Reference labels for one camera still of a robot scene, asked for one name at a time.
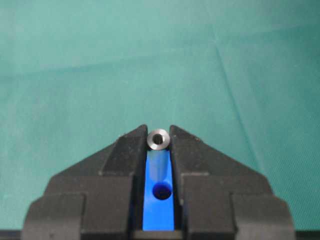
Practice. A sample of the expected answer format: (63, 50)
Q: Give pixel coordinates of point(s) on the green cloth mat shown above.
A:
(242, 75)

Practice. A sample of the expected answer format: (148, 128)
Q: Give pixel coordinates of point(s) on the blue plastic gear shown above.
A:
(158, 202)

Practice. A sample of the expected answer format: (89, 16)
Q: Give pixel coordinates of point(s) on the small silver metal shaft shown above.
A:
(158, 139)

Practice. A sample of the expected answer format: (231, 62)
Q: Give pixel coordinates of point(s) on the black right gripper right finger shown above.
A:
(220, 198)

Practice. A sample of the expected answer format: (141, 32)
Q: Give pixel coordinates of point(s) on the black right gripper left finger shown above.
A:
(98, 198)

